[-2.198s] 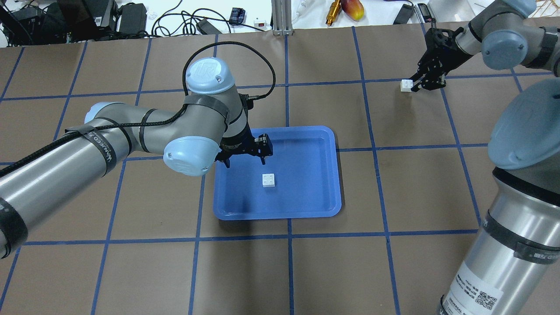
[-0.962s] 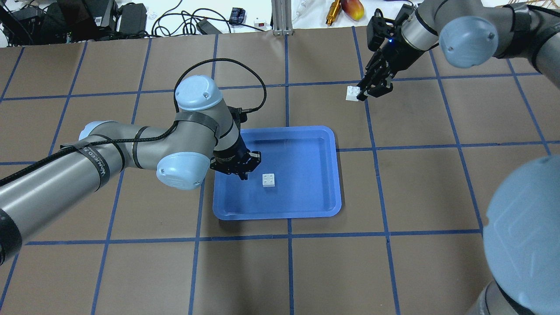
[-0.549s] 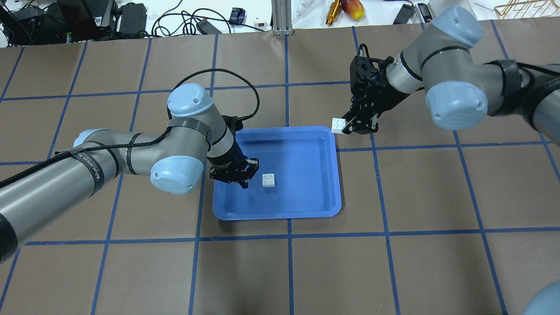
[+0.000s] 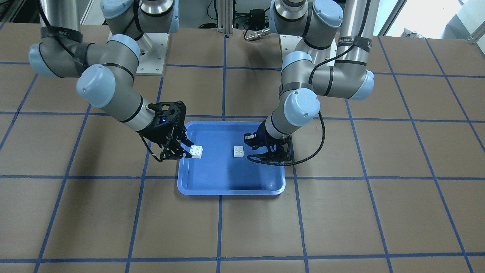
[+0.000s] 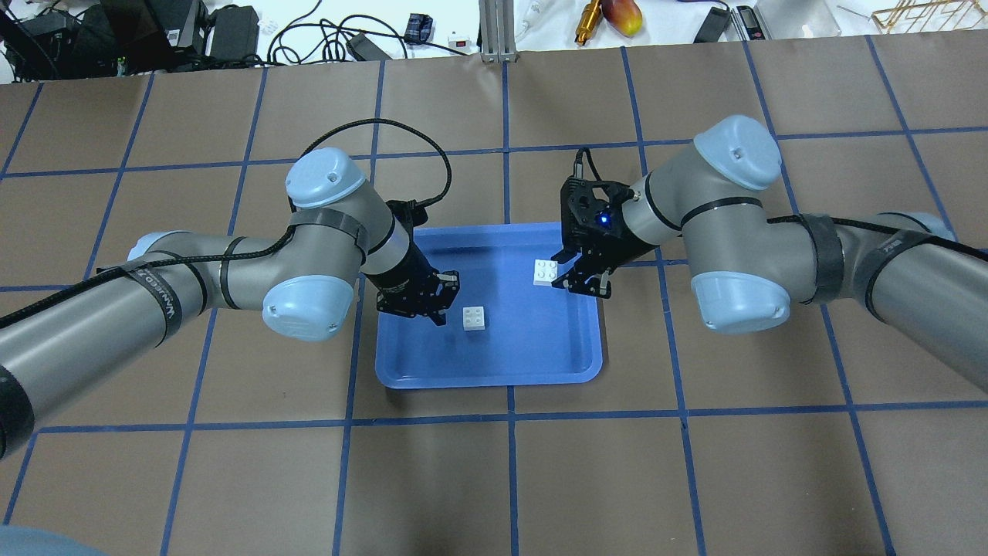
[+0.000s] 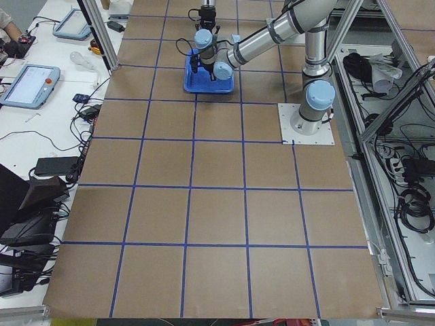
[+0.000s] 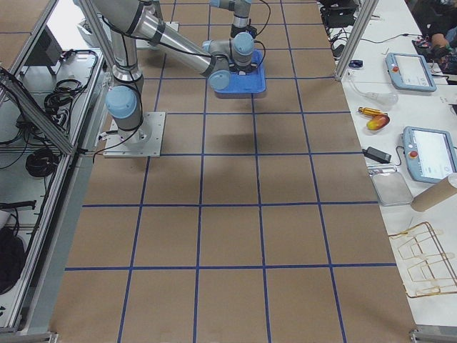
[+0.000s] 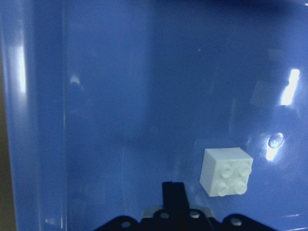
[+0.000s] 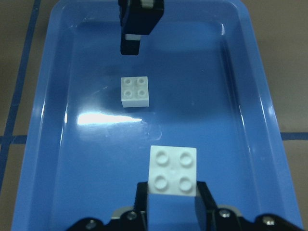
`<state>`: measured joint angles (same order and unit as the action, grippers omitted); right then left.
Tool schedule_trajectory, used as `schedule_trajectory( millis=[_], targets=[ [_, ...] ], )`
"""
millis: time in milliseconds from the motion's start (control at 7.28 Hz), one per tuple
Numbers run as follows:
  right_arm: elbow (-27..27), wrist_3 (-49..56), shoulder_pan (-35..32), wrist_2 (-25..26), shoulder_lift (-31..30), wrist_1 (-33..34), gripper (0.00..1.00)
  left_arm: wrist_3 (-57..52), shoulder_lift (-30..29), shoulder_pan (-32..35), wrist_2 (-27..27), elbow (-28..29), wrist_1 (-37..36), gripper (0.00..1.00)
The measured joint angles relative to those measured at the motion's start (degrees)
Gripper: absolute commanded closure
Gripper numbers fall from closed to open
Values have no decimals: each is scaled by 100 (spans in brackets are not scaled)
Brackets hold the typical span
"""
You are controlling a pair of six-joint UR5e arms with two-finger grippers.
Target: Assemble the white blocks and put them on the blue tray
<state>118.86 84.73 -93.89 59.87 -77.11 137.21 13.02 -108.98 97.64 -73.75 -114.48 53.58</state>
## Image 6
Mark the small blue device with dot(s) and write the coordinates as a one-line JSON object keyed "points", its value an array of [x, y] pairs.
{"points": [[81, 98]]}

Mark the black flat box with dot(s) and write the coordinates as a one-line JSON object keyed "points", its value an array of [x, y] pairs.
{"points": [[46, 167]]}

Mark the far teach pendant tablet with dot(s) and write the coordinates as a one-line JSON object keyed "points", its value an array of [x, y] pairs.
{"points": [[73, 26]]}

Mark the near teach pendant tablet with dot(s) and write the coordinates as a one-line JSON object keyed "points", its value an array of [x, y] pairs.
{"points": [[32, 87]]}

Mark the teach pendant tablet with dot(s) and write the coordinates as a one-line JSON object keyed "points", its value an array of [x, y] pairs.
{"points": [[32, 87], [73, 26]]}

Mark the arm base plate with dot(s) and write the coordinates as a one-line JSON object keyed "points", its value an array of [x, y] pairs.
{"points": [[297, 131]]}

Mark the aluminium frame post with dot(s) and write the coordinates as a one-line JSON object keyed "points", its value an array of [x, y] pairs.
{"points": [[98, 29]]}

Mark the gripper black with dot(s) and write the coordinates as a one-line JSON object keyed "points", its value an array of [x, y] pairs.
{"points": [[206, 17], [212, 77]]}

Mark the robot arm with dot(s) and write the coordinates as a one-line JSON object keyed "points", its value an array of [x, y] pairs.
{"points": [[212, 3], [221, 56]]}

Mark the black power adapter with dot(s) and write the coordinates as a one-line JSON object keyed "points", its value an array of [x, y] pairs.
{"points": [[115, 26]]}

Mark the black laptop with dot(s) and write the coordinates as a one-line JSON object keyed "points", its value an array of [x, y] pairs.
{"points": [[21, 198]]}

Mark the blue plastic tray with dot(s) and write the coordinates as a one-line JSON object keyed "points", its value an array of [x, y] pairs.
{"points": [[200, 82]]}

